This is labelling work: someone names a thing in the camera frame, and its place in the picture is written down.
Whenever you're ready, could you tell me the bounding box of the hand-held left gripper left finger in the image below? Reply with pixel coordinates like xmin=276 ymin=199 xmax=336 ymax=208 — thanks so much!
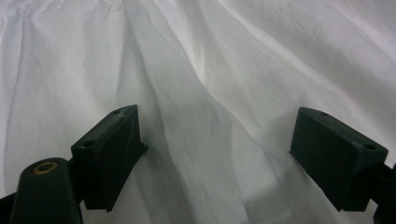
xmin=70 ymin=105 xmax=149 ymax=213

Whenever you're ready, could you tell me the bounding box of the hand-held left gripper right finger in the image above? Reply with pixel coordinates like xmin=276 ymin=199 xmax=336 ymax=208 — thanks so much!
xmin=289 ymin=106 xmax=389 ymax=213

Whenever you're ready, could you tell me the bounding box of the white dress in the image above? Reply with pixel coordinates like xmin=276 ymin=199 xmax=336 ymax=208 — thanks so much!
xmin=0 ymin=0 xmax=396 ymax=224

